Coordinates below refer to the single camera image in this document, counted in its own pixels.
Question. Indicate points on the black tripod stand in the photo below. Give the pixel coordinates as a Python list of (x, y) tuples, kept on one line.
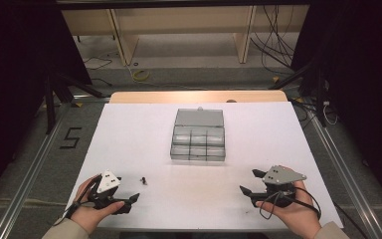
[(316, 86), (54, 96)]

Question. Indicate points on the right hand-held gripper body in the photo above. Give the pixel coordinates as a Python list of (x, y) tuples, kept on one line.
[(280, 177)]

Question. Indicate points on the clear plastic compartment box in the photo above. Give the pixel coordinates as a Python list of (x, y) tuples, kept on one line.
[(198, 136)]

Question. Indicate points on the aluminium floor rail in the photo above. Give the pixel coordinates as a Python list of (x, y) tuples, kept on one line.
[(348, 179), (30, 172)]

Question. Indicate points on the black curtain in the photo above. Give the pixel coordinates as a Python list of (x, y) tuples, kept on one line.
[(364, 83), (16, 83)]

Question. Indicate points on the white table sheet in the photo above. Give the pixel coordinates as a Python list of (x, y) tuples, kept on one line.
[(139, 139)]

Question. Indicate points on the light wooden desk frame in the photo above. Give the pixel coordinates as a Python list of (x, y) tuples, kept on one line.
[(185, 20)]

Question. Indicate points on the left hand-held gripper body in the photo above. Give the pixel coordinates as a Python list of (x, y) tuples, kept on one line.
[(105, 186)]

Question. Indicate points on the small black screw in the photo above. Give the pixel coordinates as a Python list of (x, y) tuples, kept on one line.
[(143, 181)]

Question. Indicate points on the person's right hand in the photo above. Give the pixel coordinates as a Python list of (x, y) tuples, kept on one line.
[(296, 217)]

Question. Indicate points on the person's left hand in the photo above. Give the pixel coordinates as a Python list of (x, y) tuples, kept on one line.
[(88, 215)]

